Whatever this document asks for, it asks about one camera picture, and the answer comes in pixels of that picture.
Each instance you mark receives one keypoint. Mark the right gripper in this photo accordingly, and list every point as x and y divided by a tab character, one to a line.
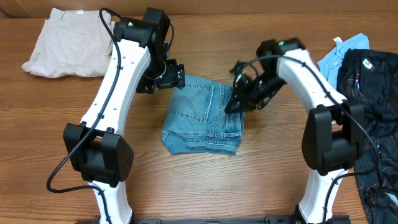
246	99

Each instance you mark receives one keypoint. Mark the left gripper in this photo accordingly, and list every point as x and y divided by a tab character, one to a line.
175	76

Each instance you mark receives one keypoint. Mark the blue denim jeans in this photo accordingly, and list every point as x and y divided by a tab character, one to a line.
196	121

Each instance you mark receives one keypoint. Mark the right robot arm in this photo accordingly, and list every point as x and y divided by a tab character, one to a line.
333	137

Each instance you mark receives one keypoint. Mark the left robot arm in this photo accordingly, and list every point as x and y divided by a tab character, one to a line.
96	147

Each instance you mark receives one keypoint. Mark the light blue shirt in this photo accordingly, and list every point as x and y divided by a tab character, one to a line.
330	64

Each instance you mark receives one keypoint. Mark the folded beige trousers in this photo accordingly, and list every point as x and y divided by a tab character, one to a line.
72	43

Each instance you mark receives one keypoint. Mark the black printed garment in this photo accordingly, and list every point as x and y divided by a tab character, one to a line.
371	77

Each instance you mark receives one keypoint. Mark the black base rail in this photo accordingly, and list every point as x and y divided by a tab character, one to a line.
214	221

